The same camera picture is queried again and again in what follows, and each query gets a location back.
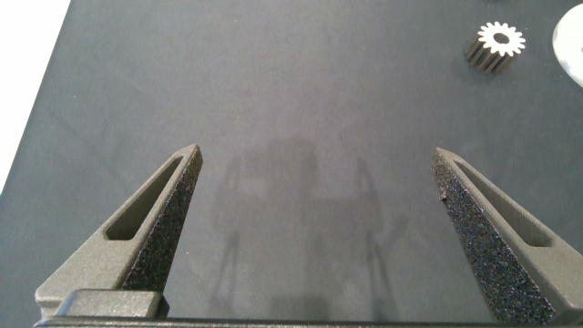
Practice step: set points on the round white carrier plate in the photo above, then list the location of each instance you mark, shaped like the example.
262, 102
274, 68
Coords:
571, 45

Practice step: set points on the dark grey mat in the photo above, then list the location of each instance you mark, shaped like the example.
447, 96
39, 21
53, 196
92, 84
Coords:
291, 91

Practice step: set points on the small steel planetary gear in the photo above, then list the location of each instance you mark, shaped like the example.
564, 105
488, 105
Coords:
488, 41

